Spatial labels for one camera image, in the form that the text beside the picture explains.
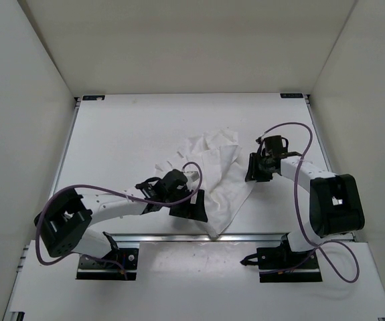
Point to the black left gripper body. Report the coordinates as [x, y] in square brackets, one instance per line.
[175, 196]

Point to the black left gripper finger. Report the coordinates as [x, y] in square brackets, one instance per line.
[197, 210]
[181, 210]

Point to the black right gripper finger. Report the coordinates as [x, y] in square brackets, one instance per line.
[264, 175]
[252, 168]

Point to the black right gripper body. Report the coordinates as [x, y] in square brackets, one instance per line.
[264, 164]

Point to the white pleated skirt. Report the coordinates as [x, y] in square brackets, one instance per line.
[224, 167]

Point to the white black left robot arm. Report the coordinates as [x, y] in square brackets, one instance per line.
[64, 226]

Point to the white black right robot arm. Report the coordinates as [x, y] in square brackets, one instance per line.
[335, 207]

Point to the dark label sticker right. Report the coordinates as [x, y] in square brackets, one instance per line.
[291, 95]

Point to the dark label sticker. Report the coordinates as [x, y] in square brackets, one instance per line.
[93, 97]
[291, 95]

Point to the dark label sticker left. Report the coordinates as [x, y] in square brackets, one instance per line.
[93, 97]

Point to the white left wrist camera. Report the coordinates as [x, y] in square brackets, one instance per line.
[191, 176]

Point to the aluminium table rail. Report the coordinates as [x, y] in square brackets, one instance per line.
[230, 237]

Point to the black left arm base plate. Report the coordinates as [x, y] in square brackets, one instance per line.
[128, 257]

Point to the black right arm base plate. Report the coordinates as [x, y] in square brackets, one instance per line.
[281, 265]

